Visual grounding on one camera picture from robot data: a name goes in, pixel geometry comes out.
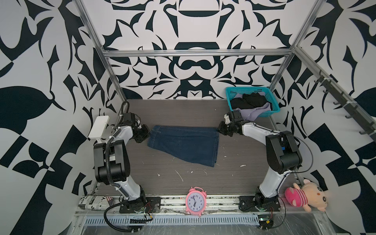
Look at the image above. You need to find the dark blue denim skirt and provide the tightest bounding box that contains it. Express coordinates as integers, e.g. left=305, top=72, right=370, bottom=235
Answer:
left=147, top=125, right=219, bottom=167

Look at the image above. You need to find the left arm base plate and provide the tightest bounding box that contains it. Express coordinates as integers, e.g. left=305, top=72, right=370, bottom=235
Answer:
left=119, top=196, right=162, bottom=214

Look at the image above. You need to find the white box on stand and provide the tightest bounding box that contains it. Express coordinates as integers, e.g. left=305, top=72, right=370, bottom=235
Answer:
left=88, top=116, right=110, bottom=144

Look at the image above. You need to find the black garment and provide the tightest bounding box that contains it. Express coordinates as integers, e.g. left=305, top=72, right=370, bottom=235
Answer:
left=230, top=92, right=272, bottom=110

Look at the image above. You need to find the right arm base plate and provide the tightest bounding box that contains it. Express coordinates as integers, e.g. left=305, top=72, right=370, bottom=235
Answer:
left=239, top=194, right=281, bottom=212

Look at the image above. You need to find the pink plush pig toy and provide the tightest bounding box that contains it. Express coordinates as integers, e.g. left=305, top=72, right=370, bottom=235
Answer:
left=285, top=179, right=328, bottom=212

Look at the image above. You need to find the teal plastic basket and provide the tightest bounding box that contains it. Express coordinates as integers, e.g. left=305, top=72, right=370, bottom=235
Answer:
left=225, top=86, right=280, bottom=118

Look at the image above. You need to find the black coat hook rail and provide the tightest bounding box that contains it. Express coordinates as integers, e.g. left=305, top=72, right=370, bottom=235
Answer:
left=315, top=70, right=376, bottom=142

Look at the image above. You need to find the lavender garment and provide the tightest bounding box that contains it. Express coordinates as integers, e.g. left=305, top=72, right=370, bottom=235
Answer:
left=234, top=108, right=270, bottom=122

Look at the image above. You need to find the small green circuit board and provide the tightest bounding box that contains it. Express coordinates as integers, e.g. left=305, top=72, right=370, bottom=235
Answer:
left=258, top=215, right=274, bottom=231

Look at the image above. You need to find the pink alarm clock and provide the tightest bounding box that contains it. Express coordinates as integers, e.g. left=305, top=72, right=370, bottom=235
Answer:
left=185, top=187, right=207, bottom=217

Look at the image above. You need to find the white slotted cable duct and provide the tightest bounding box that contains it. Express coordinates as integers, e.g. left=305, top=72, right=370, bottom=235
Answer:
left=83, top=214, right=260, bottom=227

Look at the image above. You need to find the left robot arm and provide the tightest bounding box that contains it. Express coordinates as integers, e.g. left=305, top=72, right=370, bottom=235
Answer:
left=94, top=113, right=150, bottom=212

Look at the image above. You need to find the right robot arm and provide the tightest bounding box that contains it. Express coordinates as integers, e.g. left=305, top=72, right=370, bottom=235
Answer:
left=217, top=111, right=303, bottom=212

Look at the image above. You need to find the rolled newspaper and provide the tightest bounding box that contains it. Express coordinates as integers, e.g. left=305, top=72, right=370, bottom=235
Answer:
left=78, top=195, right=114, bottom=211

